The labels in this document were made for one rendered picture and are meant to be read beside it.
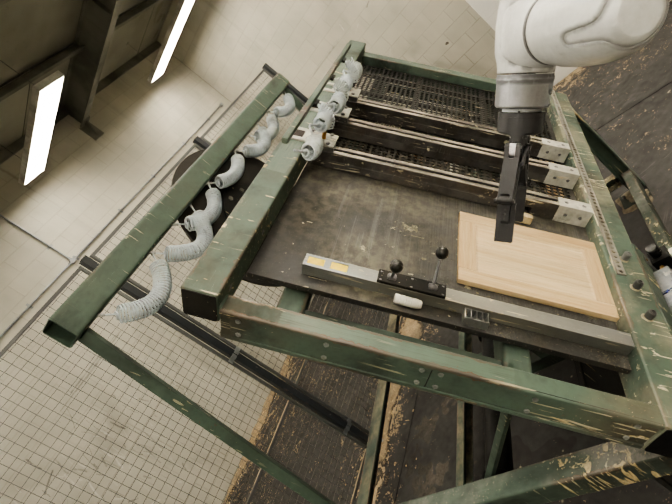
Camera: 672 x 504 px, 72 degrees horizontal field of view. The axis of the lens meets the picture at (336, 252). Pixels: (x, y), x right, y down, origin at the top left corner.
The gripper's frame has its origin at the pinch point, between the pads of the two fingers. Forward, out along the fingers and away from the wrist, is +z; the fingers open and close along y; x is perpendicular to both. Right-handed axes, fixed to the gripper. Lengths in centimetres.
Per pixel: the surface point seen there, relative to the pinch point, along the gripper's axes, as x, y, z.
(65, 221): 527, 231, 121
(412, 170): 47, 83, 7
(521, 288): 1, 53, 36
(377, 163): 60, 78, 4
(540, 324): -6, 40, 40
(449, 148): 41, 112, 2
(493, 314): 6, 36, 37
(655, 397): -34, 33, 50
